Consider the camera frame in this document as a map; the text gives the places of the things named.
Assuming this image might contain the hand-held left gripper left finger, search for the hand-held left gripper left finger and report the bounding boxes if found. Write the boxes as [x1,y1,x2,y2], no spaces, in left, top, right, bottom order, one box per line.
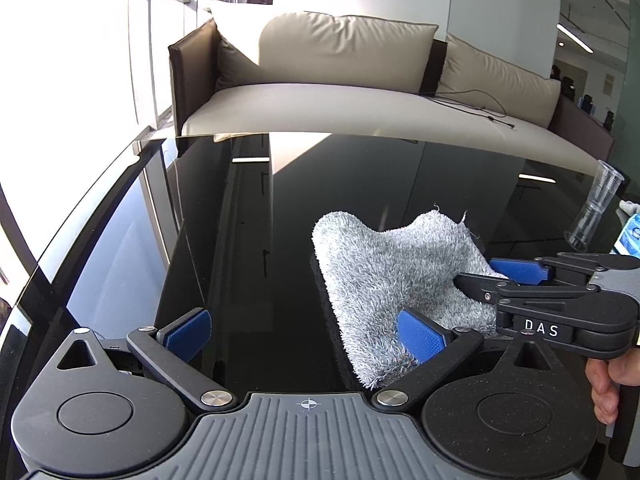
[49,308,239,416]

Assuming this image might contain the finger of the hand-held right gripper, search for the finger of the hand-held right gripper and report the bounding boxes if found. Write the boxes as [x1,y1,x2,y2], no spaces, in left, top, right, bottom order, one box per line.
[452,272,602,307]
[489,252,619,284]

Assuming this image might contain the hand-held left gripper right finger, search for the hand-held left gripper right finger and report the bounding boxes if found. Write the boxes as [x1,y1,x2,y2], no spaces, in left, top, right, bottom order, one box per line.
[372,308,569,416]

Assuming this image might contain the grey terry towel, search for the grey terry towel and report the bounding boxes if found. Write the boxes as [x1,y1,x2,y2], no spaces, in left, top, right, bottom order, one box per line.
[312,205,512,391]

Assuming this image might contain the person's right hand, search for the person's right hand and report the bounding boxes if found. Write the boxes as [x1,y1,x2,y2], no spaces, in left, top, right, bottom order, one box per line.
[585,346,640,426]

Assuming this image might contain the blue tissue box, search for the blue tissue box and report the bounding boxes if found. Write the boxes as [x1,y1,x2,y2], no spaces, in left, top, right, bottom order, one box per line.
[612,212,640,257]

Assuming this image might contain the clear plastic cup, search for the clear plastic cup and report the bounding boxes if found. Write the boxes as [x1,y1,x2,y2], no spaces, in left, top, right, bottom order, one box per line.
[588,159,626,209]

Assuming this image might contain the narrow beige back cushion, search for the narrow beige back cushion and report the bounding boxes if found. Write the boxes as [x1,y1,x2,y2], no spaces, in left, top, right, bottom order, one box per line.
[437,32,562,129]

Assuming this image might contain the beige sofa seat cushion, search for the beige sofa seat cushion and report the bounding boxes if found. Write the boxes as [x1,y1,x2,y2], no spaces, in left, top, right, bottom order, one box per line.
[180,82,602,175]

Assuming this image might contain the linear ceiling light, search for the linear ceiling light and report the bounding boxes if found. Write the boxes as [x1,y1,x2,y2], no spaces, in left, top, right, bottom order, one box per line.
[557,22,595,54]

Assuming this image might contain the beige sofa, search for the beige sofa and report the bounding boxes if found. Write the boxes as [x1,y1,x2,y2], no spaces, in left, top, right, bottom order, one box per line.
[167,19,616,161]

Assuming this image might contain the wide beige back cushion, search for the wide beige back cushion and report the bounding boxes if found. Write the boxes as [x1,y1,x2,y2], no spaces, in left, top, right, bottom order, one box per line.
[214,10,440,94]

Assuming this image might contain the black cable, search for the black cable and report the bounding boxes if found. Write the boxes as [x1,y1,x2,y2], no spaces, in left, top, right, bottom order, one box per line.
[420,87,516,129]

